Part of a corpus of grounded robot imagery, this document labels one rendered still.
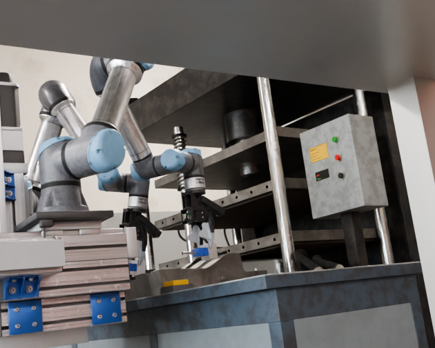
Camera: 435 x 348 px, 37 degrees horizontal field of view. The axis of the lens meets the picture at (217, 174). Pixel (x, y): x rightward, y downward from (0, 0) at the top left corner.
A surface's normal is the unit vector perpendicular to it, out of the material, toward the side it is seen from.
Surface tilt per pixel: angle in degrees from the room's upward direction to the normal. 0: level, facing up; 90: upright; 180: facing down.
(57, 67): 90
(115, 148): 97
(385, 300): 90
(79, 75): 90
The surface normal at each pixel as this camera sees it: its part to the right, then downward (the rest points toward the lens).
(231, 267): 0.60, -0.24
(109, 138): 0.84, -0.10
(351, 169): -0.79, -0.04
